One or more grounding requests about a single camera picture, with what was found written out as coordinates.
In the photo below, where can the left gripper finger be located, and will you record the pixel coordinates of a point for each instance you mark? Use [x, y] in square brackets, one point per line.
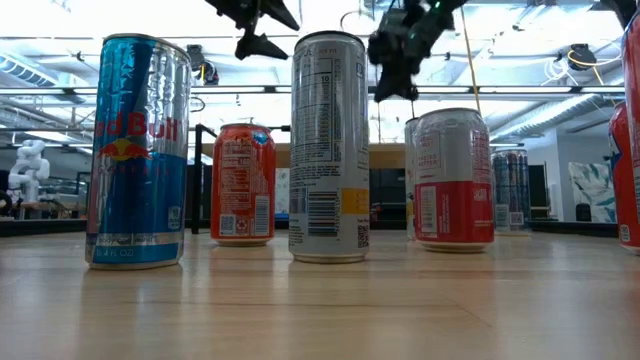
[257, 47]
[282, 14]

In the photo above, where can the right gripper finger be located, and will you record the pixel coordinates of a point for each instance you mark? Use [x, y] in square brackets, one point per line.
[397, 90]

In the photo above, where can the black hanging ceiling device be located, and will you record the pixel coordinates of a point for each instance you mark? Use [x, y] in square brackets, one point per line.
[202, 65]

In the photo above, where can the black cabinet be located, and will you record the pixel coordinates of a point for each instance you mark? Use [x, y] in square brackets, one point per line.
[387, 192]

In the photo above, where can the blue silver Red Bull can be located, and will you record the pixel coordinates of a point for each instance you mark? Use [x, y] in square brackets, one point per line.
[140, 200]

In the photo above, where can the white teal patterned panel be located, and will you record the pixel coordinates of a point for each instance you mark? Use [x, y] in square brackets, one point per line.
[592, 190]

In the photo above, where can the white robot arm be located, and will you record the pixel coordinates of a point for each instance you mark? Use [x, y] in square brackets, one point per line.
[30, 170]

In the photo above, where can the black horizontal overhead beam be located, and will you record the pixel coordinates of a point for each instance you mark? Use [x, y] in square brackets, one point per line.
[270, 90]

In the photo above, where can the orange red soda can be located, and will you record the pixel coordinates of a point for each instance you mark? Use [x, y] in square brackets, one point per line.
[243, 190]

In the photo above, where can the white red Spindrift can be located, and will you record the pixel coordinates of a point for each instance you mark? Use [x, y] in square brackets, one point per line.
[452, 210]

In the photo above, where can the wooden shelf black metal frame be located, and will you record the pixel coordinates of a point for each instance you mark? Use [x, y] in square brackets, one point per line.
[385, 156]

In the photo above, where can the white Celsius can black lid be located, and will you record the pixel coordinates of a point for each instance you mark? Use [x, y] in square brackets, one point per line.
[327, 150]
[409, 165]

